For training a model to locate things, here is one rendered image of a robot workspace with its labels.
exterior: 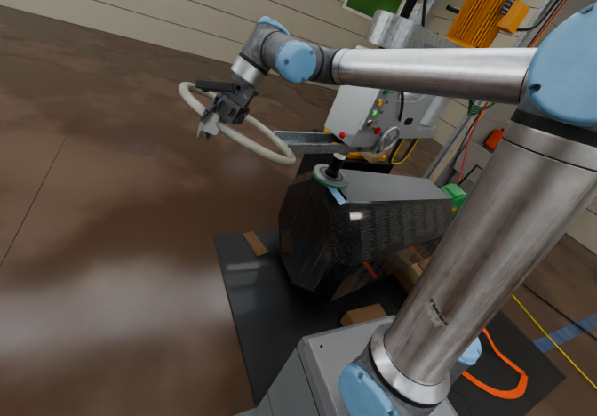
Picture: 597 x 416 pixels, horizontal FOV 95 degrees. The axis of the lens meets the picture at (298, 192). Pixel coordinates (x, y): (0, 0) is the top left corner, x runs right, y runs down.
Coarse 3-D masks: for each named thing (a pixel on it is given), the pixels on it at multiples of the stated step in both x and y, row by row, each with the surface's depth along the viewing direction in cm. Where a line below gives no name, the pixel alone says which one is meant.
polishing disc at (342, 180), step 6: (318, 168) 163; (324, 168) 165; (318, 174) 157; (324, 174) 159; (342, 174) 166; (324, 180) 154; (330, 180) 155; (336, 180) 157; (342, 180) 160; (336, 186) 155; (342, 186) 157
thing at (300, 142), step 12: (276, 132) 124; (288, 132) 128; (300, 132) 133; (312, 132) 138; (324, 132) 145; (288, 144) 117; (300, 144) 121; (312, 144) 126; (324, 144) 131; (336, 144) 137
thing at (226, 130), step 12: (180, 84) 90; (192, 84) 100; (192, 96) 84; (192, 108) 83; (204, 108) 82; (252, 120) 125; (228, 132) 81; (264, 132) 126; (240, 144) 84; (252, 144) 84; (276, 144) 123; (264, 156) 88; (276, 156) 91; (288, 156) 110
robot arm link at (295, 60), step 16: (272, 32) 69; (272, 48) 66; (288, 48) 63; (304, 48) 63; (272, 64) 68; (288, 64) 64; (304, 64) 66; (320, 64) 70; (288, 80) 68; (304, 80) 69
